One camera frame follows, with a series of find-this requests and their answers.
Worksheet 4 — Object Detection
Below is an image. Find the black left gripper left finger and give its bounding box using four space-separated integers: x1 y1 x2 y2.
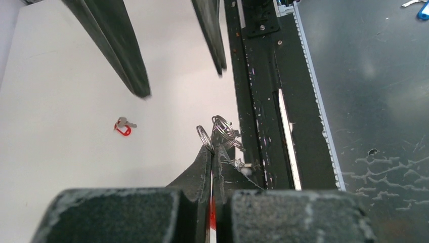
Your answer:
32 147 212 242

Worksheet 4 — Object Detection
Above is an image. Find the key with red tag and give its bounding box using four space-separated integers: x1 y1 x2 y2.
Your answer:
114 116 137 137

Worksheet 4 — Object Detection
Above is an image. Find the blue plastic tag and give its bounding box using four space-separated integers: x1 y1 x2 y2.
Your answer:
416 1 429 21

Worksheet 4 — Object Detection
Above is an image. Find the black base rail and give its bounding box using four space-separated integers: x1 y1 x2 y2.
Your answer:
224 0 337 191

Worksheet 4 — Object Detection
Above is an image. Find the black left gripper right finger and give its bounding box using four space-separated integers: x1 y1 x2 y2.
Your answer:
212 145 377 242

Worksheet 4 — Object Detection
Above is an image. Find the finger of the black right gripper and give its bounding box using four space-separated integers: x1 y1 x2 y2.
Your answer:
191 0 227 75
62 0 151 98

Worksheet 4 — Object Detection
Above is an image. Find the white slotted cable duct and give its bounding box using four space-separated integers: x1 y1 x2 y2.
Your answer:
274 1 346 191

